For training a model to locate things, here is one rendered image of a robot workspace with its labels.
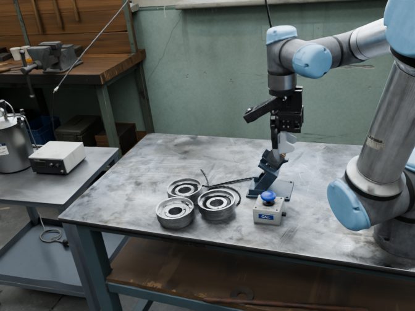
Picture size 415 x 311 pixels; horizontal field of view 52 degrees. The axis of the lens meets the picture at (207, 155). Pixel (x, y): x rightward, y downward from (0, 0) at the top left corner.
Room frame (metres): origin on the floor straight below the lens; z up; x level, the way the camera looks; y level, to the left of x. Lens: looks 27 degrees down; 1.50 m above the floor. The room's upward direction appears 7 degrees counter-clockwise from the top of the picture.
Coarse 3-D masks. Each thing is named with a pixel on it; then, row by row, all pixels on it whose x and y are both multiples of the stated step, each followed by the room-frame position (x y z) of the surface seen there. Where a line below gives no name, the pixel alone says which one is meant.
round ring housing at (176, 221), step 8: (168, 200) 1.03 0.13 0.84; (176, 200) 1.03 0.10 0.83; (184, 200) 1.02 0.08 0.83; (160, 208) 1.01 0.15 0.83; (168, 208) 1.00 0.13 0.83; (176, 208) 1.00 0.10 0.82; (184, 208) 0.99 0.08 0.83; (192, 208) 0.97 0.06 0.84; (160, 216) 0.95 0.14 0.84; (168, 216) 0.96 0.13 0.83; (176, 216) 0.96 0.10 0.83; (184, 216) 0.94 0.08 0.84; (192, 216) 0.96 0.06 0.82; (168, 224) 0.93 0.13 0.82; (176, 224) 0.93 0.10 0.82; (184, 224) 0.94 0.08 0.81
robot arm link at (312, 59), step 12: (288, 48) 0.98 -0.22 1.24; (300, 48) 0.95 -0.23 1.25; (312, 48) 0.92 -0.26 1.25; (324, 48) 0.93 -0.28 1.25; (336, 48) 0.96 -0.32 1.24; (288, 60) 0.97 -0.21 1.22; (300, 60) 0.93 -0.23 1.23; (312, 60) 0.91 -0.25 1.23; (324, 60) 0.92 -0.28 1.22; (336, 60) 0.96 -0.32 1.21; (300, 72) 0.93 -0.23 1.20; (312, 72) 0.91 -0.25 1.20; (324, 72) 0.93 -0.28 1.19
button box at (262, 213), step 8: (280, 200) 0.95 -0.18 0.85; (256, 208) 0.93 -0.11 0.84; (264, 208) 0.92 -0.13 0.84; (272, 208) 0.92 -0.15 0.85; (280, 208) 0.92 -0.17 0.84; (256, 216) 0.92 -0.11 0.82; (264, 216) 0.91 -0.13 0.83; (272, 216) 0.91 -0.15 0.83; (280, 216) 0.92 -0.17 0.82; (272, 224) 0.91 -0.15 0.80
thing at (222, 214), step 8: (208, 192) 1.04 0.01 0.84; (216, 192) 1.05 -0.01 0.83; (224, 192) 1.04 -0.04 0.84; (200, 200) 1.02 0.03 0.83; (216, 200) 1.02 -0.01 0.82; (224, 200) 1.01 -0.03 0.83; (200, 208) 0.97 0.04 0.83; (216, 208) 0.97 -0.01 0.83; (224, 208) 0.95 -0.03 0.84; (232, 208) 0.97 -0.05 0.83; (208, 216) 0.95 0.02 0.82; (216, 216) 0.95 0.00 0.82; (224, 216) 0.95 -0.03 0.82
